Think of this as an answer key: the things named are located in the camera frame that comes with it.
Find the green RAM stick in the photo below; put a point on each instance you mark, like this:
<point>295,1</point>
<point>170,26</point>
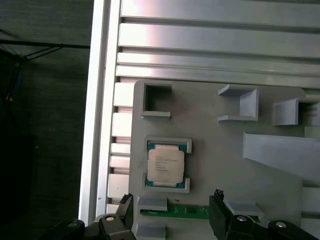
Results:
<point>185,211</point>

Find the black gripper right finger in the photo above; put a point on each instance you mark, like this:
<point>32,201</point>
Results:
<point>217,215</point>

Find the grey parts rack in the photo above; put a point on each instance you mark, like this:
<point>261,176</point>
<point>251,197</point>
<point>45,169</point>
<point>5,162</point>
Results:
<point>215,155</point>

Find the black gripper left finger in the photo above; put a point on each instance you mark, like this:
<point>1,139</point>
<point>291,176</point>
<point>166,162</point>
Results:
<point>125,212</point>

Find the silver CPU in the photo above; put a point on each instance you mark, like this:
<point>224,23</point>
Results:
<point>166,165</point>

